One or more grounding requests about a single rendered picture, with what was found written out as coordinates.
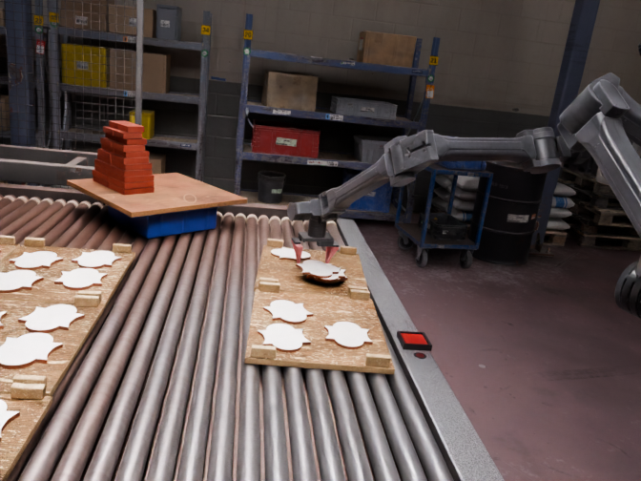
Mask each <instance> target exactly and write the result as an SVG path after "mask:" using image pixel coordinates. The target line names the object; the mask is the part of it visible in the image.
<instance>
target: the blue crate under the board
mask: <svg viewBox="0 0 641 481"><path fill-rule="evenodd" d="M218 208H219V207H211V208H203V209H196V210H188V211H180V212H173V213H165V214H157V215H150V216H142V217H134V218H131V217H129V216H127V215H125V214H124V213H122V212H120V211H118V210H116V209H114V208H113V207H111V206H109V205H108V217H109V218H110V219H112V220H114V221H116V222H118V223H120V224H122V225H124V226H126V227H128V228H129V229H131V230H133V231H135V232H136V233H138V234H140V235H142V236H143V237H145V238H147V239H153V238H159V237H165V236H172V235H177V234H184V233H190V232H196V231H202V230H208V229H215V228H216V225H217V209H218Z"/></svg>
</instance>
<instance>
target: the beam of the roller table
mask: <svg viewBox="0 0 641 481"><path fill-rule="evenodd" d="M337 228H338V230H339V233H340V235H341V238H342V240H343V242H344V245H345V246H353V247H357V253H356V254H359V256H360V260H361V264H362V270H363V274H364V277H365V281H366V284H367V288H368V291H369V292H370V299H371V300H372V301H373V304H374V306H375V309H376V312H377V315H378V317H379V319H380V321H381V324H382V326H383V329H384V331H385V333H386V336H387V338H388V340H389V342H390V343H391V345H392V348H393V350H394V352H395V354H396V356H397V358H398V360H399V363H400V365H401V367H402V369H403V372H404V375H405V377H406V379H407V381H408V383H409V384H410V387H411V389H412V391H413V393H414V395H415V397H416V400H417V402H418V404H419V406H420V408H421V410H422V412H423V415H424V418H425V420H426V422H427V423H428V426H429V428H430V430H431V432H432V434H433V436H434V439H435V441H436V443H437V445H438V447H439V449H440V452H441V454H442V456H443V458H444V460H445V462H446V465H447V467H448V469H449V471H450V473H451V475H452V478H453V480H454V481H505V480H504V478H503V477H502V475H501V474H500V472H499V471H498V469H497V467H496V465H495V464H494V462H493V460H492V459H491V457H490V455H489V453H488V452H487V450H486V447H485V446H484V444H483V442H482V441H481V439H480V437H479V435H478V434H477V432H476V430H475V429H474V427H473V426H472V424H471V423H470V421H469V419H468V417H467V416H466V414H465V412H464V410H463V408H462V406H461V405H460V403H459V401H458V399H457V398H456V396H455V394H454V393H453V391H452V389H451V387H450V386H449V384H448V382H447V381H446V379H445V377H444V375H443V373H442V372H441V370H440V369H439V367H438V365H437V364H436V362H435V360H434V358H433V357H432V355H431V353H430V352H429V351H425V350H406V349H403V348H402V346H401V344H400V342H399V340H398V338H397V331H416V332H418V330H417V328H416V327H415V325H414V324H413V322H412V321H411V319H410V317H409V316H408V314H407V312H406V310H405V309H404V307H403V305H402V303H401V301H400V299H399V298H398V296H397V294H396V292H395V291H394V289H393V287H392V286H391V284H390V282H389V280H388V279H387V277H386V276H385V274H384V273H383V270H382V269H381V267H380V265H379V263H378V262H377V260H376V258H375V257H374V255H373V253H372V251H371V250H370V248H369V246H368V244H367V243H366V241H365V239H364V238H363V236H362V233H361V232H360V230H359V228H358V226H357V225H356V223H355V222H354V221H353V220H352V219H339V218H338V219H337ZM416 352H420V353H423V354H424V355H426V358H425V359H419V358H417V357H415V356H414V353H416Z"/></svg>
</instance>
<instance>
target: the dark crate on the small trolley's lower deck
mask: <svg viewBox="0 0 641 481"><path fill-rule="evenodd" d="M432 220H438V221H432ZM418 223H419V225H418V227H419V228H420V229H423V223H424V213H422V212H420V217H419V222H418ZM467 227H468V225H466V224H465V223H463V222H461V221H460V220H457V219H456V218H454V217H453V216H451V215H450V214H444V213H429V218H428V224H427V229H426V234H427V235H429V236H430V237H431V238H433V239H434V240H435V241H465V237H466V233H467V232H466V230H467V229H468V228H467Z"/></svg>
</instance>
